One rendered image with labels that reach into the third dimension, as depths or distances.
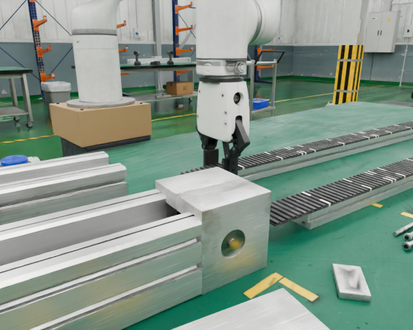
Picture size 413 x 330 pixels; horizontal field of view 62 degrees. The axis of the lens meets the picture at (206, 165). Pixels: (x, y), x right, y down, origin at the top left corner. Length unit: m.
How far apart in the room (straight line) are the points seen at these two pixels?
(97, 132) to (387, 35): 11.28
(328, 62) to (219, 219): 12.73
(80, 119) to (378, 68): 11.63
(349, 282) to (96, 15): 0.85
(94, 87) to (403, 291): 0.84
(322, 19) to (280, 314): 13.11
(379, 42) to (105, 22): 11.25
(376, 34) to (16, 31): 9.51
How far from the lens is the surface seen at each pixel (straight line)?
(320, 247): 0.48
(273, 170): 0.70
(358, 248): 0.49
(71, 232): 0.36
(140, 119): 1.01
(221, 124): 0.58
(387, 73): 12.16
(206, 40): 0.57
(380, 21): 12.05
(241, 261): 0.39
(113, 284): 0.32
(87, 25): 1.00
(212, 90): 0.58
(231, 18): 0.57
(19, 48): 8.25
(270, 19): 0.63
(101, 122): 0.96
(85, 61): 1.01
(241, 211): 0.36
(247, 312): 0.22
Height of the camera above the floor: 1.02
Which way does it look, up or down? 18 degrees down
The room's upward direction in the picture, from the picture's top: straight up
